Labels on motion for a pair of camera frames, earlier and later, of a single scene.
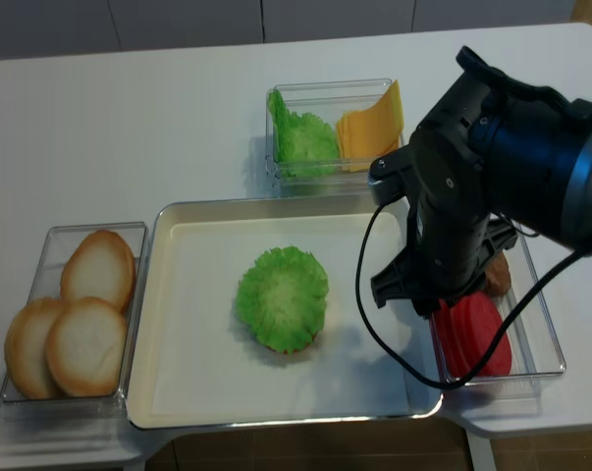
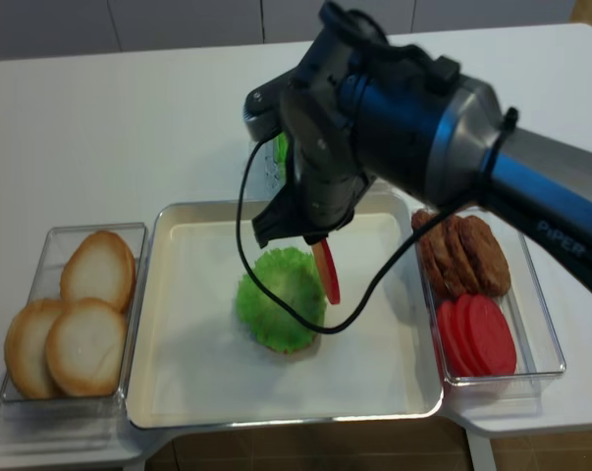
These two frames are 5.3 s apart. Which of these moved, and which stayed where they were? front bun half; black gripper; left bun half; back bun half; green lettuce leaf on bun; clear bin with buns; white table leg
Moved: black gripper
Stayed: front bun half; back bun half; left bun half; white table leg; green lettuce leaf on bun; clear bin with buns
